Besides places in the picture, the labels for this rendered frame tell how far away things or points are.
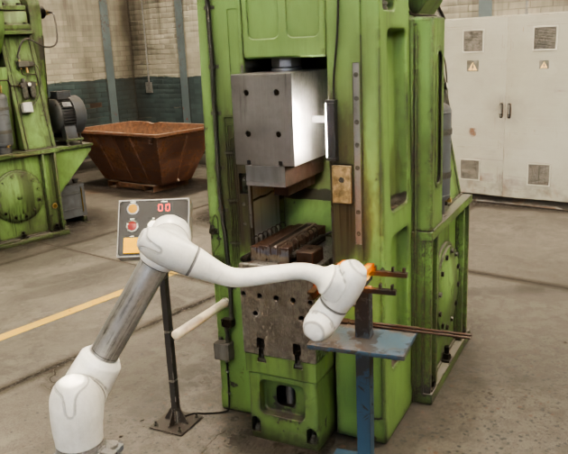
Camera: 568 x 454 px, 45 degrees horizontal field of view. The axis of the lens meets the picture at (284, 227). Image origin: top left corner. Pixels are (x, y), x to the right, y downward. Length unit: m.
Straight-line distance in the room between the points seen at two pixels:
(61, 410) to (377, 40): 1.86
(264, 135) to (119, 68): 9.65
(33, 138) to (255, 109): 4.85
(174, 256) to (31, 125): 5.65
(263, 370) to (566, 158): 5.34
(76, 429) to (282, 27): 1.85
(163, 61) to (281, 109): 9.27
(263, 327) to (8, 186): 4.70
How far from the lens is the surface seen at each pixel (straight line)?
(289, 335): 3.19
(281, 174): 3.03
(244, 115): 3.08
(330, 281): 2.16
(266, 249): 3.16
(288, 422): 3.41
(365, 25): 2.98
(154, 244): 2.14
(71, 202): 8.25
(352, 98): 3.01
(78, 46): 12.11
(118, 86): 12.56
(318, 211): 3.53
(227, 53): 3.27
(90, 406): 2.32
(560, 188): 8.06
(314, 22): 3.07
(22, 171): 7.57
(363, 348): 2.77
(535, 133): 8.04
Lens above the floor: 1.87
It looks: 15 degrees down
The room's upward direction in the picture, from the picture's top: 3 degrees counter-clockwise
